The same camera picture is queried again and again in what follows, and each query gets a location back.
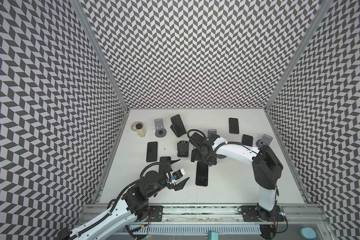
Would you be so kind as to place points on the silver aluminium corner post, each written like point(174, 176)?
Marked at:
point(82, 18)
point(309, 34)

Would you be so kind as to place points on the silver aluminium corner post right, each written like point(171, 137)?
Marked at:
point(309, 34)

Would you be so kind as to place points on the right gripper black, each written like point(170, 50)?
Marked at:
point(198, 148)

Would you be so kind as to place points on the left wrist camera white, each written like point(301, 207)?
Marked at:
point(176, 175)

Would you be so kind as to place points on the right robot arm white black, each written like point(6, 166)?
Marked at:
point(267, 168)

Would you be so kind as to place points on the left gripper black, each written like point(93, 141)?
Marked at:
point(180, 186)

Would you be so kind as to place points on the teal phone on black stand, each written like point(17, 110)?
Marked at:
point(178, 124)

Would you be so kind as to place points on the purple edged phone black stand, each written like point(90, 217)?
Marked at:
point(163, 160)

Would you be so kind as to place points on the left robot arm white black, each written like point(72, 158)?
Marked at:
point(132, 203)

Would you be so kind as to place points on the silver aluminium corner post left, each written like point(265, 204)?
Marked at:
point(82, 18)

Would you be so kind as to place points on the metal base rail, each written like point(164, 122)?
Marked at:
point(186, 219)

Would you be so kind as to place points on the spice jar with black lid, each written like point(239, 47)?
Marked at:
point(139, 128)

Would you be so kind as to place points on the teal phone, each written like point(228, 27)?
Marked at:
point(234, 126)
point(178, 124)

